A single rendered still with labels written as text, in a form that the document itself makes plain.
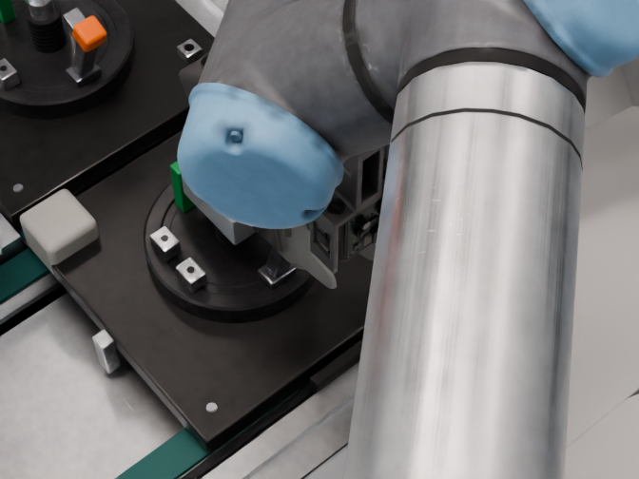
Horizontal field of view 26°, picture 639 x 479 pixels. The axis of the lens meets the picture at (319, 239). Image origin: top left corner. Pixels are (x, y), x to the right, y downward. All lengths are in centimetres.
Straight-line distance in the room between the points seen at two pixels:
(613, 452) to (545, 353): 66
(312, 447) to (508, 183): 53
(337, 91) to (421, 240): 12
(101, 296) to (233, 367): 12
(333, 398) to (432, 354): 56
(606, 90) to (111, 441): 48
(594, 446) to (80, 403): 41
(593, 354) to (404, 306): 70
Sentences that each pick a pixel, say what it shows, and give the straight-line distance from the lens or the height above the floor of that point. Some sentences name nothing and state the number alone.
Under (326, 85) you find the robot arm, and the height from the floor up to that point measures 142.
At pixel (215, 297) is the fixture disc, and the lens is 103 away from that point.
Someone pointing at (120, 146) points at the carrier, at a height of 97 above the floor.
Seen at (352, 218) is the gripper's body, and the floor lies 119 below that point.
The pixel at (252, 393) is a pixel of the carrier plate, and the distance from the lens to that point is 101.
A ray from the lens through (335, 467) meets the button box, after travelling 100.
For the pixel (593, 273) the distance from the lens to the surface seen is 122.
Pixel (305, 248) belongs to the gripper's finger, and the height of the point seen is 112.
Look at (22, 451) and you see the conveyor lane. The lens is 107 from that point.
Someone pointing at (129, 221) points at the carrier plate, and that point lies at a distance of 110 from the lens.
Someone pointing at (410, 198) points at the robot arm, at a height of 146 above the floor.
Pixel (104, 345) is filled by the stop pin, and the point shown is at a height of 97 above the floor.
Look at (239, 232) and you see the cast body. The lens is 100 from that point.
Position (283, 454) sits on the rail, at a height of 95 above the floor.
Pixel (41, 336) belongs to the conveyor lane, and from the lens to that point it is 112.
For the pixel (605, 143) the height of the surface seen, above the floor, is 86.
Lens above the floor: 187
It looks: 56 degrees down
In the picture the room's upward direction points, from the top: straight up
